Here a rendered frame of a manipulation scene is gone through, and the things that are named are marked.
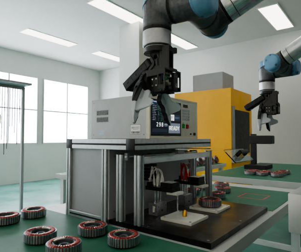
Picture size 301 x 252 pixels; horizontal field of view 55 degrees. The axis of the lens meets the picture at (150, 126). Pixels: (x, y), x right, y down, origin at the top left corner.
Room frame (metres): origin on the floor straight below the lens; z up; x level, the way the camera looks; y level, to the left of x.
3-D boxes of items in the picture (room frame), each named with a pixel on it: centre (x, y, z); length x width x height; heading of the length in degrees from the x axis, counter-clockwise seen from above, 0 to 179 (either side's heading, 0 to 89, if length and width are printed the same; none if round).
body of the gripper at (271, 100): (1.44, -0.59, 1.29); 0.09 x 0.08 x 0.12; 51
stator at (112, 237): (1.03, 0.09, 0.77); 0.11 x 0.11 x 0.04
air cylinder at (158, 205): (1.36, -0.03, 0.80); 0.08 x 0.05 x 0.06; 142
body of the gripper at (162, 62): (0.75, -0.02, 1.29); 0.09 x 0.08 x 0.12; 51
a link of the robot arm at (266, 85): (1.45, -0.59, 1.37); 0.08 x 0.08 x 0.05
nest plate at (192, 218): (1.27, -0.15, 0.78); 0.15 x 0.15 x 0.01; 52
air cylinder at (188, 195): (1.55, -0.18, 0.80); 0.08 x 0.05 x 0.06; 142
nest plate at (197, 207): (1.46, -0.30, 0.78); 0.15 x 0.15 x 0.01; 52
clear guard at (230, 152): (1.52, -0.33, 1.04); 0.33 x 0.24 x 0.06; 52
